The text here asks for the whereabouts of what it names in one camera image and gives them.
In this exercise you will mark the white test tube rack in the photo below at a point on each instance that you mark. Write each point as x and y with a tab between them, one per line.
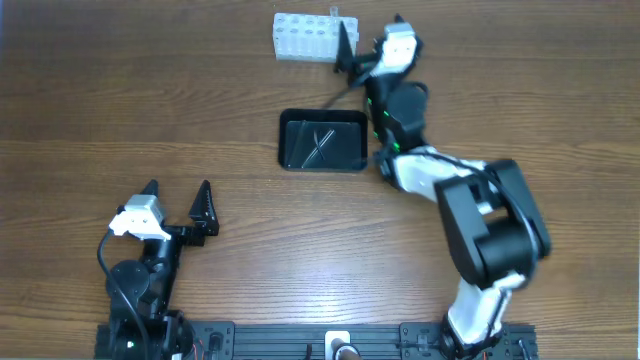
305	37

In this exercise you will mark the mounting rail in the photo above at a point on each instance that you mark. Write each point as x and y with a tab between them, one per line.
300	342

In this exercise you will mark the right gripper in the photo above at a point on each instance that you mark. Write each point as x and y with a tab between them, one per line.
365	62

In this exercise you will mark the black tray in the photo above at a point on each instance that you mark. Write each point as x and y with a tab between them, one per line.
345	145

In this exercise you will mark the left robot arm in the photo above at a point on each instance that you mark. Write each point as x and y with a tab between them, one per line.
130	280

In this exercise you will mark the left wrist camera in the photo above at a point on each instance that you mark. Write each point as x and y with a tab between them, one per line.
140	220

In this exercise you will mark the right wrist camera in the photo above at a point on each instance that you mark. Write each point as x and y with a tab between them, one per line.
397	47

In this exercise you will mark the clear test tube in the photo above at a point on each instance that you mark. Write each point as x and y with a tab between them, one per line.
318	141
334	11
326	139

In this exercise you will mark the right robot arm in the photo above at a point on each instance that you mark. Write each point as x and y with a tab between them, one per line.
480	235

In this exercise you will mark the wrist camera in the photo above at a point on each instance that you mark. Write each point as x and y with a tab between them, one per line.
140	220
397	47

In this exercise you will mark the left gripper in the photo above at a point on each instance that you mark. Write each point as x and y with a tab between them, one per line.
185	235

